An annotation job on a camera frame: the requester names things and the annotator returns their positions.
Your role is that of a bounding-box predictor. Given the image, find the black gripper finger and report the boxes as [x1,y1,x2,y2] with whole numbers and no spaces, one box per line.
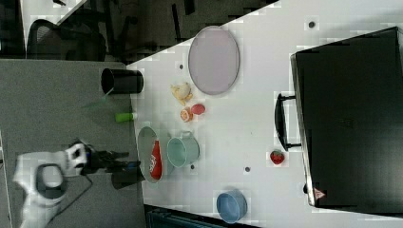
[106,151,129,159]
[106,161,141,173]

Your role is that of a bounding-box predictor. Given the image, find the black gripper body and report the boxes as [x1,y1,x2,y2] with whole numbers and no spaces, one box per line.
[83,150,107,174]

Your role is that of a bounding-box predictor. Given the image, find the red plush ketchup bottle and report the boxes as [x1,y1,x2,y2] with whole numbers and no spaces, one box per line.
[149,140,163,180]

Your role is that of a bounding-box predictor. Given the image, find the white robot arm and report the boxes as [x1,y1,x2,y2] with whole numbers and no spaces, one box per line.
[13,141,141,228]

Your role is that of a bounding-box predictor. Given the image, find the green plastic strainer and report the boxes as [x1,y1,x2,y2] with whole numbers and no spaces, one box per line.
[137,125,159,184]

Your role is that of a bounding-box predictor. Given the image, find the green plastic mug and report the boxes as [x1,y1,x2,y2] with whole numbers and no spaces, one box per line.
[166,131,200,168]

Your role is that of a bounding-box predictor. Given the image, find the black cup top left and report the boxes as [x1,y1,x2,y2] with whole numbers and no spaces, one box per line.
[101,68,144,94]

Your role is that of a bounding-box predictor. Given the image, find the orange slice toy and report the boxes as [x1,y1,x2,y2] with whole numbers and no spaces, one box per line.
[180,107,193,123]

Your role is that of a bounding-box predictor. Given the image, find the yellow toy fries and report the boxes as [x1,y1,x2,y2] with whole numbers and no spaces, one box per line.
[170,83,193,106]

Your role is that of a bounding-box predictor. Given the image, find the red toy fruit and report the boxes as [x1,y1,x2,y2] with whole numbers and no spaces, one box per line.
[191,104,205,115]

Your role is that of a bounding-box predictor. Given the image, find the black office chair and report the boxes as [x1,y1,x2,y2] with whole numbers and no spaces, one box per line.
[27,19,106,62]

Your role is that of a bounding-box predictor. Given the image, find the blue plastic cup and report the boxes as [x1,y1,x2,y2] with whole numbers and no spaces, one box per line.
[216,189,248,224]

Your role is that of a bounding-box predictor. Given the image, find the lilac oval plate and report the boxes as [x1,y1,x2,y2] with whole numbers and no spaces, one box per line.
[188,26,240,95]

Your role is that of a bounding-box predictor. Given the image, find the red toy strawberry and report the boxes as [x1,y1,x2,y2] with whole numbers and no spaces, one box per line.
[270,151,285,165]

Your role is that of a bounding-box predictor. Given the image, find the silver black toaster oven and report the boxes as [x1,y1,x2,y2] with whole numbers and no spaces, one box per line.
[289,27,403,218]

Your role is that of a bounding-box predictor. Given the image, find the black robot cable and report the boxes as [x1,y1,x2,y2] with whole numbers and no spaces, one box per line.
[50,172,94,219]

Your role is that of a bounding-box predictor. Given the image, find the blue metal frame rail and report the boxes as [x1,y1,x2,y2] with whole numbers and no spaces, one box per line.
[144,204,256,228]

